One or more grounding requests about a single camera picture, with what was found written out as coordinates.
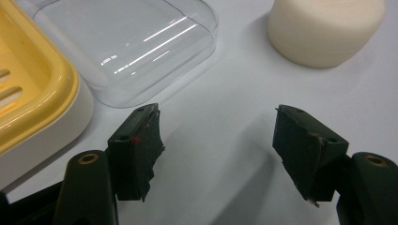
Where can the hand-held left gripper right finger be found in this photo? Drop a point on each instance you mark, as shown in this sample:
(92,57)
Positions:
(308,153)

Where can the clear plastic lid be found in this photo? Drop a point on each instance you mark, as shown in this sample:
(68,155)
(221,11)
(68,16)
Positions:
(131,50)

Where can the cream soap bar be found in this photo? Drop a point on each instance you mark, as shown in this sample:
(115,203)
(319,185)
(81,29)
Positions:
(325,28)

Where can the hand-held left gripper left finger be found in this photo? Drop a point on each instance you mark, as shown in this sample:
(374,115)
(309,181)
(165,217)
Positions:
(131,162)

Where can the yellow and white soap dish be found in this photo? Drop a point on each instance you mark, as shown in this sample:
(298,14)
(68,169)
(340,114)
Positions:
(34,81)

